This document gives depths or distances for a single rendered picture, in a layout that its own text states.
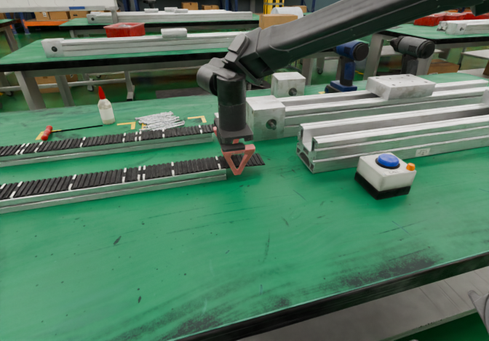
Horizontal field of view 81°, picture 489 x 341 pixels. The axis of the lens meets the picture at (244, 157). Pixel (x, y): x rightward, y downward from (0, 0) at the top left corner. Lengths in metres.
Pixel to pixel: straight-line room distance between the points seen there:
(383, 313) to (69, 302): 0.95
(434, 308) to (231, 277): 0.91
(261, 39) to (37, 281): 0.53
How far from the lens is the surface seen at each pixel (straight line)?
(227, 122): 0.57
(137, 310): 0.46
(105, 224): 0.60
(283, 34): 0.53
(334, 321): 1.11
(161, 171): 0.64
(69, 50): 2.15
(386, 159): 0.65
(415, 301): 1.25
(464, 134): 0.92
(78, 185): 0.67
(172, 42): 2.09
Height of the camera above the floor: 1.16
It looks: 31 degrees down
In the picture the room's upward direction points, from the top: straight up
